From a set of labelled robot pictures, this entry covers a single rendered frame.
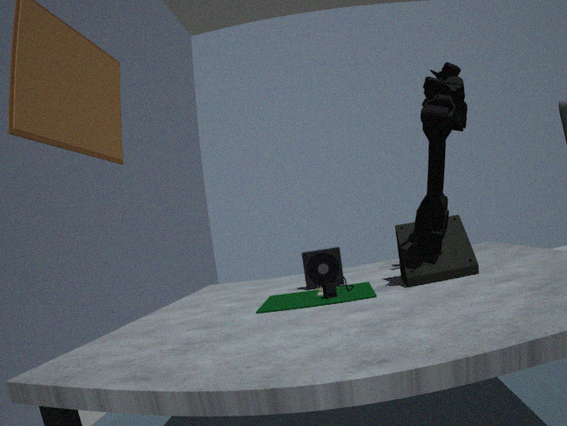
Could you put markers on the green circuit board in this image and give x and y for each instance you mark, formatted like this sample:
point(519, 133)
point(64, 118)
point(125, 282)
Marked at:
point(314, 298)

